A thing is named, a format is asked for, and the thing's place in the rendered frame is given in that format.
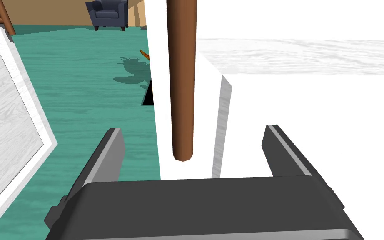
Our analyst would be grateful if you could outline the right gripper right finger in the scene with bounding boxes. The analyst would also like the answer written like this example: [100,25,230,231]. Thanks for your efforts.
[261,124,313,178]

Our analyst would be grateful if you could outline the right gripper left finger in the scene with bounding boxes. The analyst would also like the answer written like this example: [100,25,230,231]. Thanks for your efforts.
[66,128,126,200]

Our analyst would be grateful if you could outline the white cupboard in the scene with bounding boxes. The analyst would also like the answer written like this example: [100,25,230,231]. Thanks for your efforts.
[195,0,384,240]

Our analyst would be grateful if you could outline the white cupboard door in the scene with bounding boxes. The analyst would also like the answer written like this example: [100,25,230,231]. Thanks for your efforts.
[144,0,233,181]

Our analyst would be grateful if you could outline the white wood-grain door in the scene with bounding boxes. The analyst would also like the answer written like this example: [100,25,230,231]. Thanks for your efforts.
[0,0,59,240]

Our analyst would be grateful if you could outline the dark blue armchair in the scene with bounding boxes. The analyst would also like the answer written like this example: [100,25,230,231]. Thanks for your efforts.
[85,0,130,32]

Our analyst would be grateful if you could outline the brown cupboard handle bar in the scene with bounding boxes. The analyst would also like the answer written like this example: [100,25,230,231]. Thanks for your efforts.
[166,0,198,163]

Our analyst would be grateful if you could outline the brown door handle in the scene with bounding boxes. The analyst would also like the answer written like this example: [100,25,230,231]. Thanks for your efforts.
[0,0,17,36]

